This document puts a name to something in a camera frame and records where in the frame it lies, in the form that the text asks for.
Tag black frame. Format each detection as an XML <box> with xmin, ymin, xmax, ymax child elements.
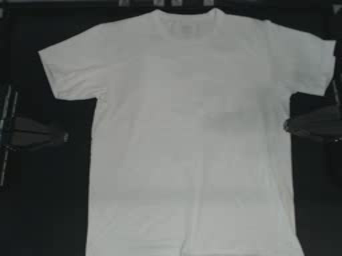
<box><xmin>0</xmin><ymin>0</ymin><xmax>342</xmax><ymax>14</ymax></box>

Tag white t-shirt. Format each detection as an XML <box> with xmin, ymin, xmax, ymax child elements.
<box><xmin>37</xmin><ymin>7</ymin><xmax>338</xmax><ymax>256</ymax></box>

